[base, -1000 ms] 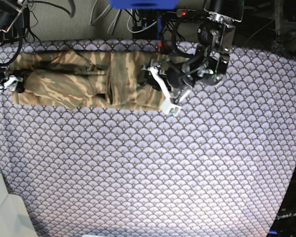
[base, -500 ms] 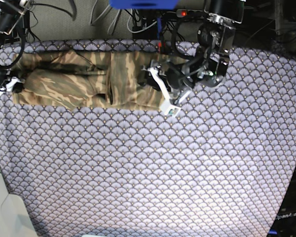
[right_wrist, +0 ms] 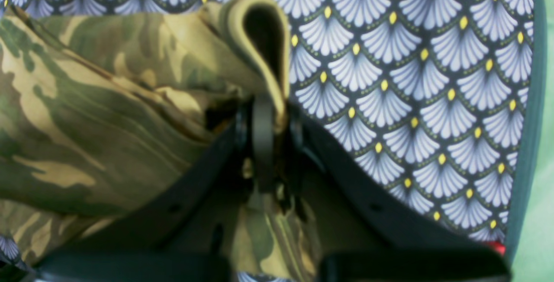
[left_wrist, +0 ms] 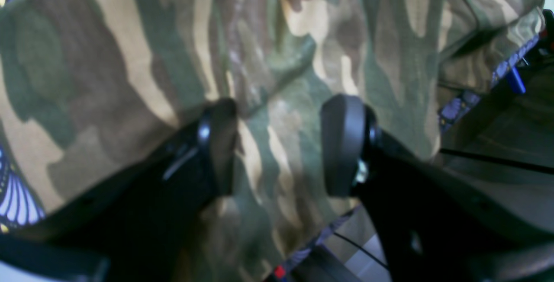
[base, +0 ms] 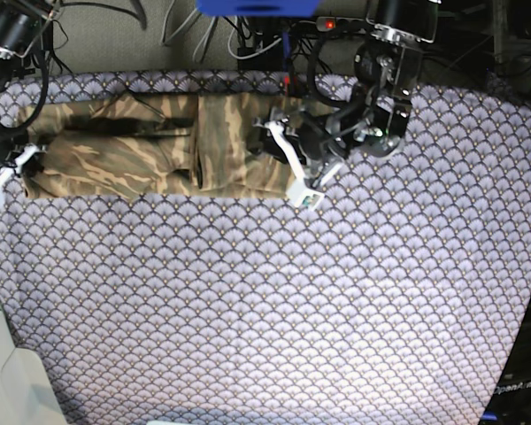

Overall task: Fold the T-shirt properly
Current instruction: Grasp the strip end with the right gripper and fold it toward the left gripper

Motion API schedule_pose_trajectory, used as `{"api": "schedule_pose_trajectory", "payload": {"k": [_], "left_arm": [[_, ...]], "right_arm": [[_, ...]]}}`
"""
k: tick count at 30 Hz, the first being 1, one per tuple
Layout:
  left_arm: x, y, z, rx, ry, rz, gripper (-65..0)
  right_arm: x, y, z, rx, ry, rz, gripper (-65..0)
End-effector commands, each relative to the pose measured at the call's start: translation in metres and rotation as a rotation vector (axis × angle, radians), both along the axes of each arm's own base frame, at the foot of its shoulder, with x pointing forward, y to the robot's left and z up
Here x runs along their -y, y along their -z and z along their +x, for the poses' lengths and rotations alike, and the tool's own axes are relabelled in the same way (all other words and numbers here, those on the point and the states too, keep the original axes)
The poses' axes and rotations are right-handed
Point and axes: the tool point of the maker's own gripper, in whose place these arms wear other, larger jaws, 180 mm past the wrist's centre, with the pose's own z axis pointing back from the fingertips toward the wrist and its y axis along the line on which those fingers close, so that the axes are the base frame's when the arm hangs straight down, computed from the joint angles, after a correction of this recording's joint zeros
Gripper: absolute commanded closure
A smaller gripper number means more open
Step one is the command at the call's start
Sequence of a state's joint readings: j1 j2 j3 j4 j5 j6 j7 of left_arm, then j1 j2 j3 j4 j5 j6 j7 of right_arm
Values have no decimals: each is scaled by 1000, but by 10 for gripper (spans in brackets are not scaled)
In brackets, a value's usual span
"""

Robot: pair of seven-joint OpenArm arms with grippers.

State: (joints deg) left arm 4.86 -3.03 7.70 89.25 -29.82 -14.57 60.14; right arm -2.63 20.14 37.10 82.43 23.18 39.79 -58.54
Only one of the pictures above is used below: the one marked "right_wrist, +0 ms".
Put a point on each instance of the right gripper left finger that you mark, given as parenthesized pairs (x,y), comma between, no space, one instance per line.
(186,234)

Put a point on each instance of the red and black clamp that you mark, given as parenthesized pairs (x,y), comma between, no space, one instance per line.
(497,246)

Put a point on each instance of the camouflage T-shirt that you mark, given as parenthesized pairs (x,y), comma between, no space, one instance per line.
(100,114)

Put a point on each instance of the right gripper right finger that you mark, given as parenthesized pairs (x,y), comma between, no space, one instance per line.
(366,234)

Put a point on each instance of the fan-patterned purple tablecloth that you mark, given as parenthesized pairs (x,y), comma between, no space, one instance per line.
(438,101)

